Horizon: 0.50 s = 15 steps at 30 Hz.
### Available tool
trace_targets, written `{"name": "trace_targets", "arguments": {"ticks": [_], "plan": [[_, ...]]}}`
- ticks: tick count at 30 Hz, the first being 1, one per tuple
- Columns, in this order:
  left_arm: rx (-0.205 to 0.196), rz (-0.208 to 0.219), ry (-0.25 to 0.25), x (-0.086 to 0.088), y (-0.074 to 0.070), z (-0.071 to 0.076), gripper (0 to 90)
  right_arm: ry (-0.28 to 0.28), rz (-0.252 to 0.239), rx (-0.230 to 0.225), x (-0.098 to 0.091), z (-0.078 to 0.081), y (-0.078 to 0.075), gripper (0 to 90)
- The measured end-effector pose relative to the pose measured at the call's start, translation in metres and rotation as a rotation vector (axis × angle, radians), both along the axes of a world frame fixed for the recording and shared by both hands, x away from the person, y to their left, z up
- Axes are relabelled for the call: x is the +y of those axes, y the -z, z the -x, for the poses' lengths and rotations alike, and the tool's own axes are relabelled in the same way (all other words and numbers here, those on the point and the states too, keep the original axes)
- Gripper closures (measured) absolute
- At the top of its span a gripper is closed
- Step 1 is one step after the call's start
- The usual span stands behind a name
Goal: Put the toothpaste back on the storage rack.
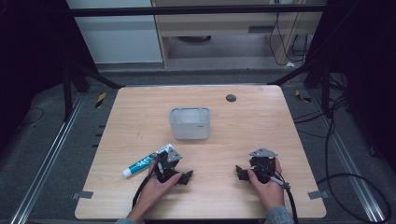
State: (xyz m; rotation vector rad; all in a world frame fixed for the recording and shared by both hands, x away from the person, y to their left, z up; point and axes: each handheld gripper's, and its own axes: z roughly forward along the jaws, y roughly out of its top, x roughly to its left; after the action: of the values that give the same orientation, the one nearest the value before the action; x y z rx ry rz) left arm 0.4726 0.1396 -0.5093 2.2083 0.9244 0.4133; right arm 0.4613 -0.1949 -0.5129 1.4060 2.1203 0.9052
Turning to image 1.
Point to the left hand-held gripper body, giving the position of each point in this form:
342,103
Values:
169,157

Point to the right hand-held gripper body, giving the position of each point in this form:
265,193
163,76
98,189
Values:
263,165

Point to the teal and white toothpaste tube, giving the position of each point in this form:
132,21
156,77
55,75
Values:
140,165

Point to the grey plastic container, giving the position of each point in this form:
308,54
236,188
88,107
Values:
190,124

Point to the person's left hand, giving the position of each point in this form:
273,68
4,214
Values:
155,193

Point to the person's right hand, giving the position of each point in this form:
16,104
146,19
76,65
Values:
269,194

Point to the grey tape piece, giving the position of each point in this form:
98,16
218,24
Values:
318,194
82,195

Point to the yellow and black tape strip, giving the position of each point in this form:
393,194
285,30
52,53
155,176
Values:
302,97
100,100

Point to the black metal stand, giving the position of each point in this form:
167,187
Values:
325,90
67,93

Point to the white plug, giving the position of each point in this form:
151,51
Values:
290,64

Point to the white cabinet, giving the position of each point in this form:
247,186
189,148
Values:
118,34

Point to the dark curtain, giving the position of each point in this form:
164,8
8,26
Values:
367,77
34,62

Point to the light wooden desk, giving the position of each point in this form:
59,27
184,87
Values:
218,25

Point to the aluminium floor rail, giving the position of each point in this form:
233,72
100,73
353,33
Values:
46,161
348,158

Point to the black horizontal frame bar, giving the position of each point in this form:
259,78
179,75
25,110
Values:
186,11

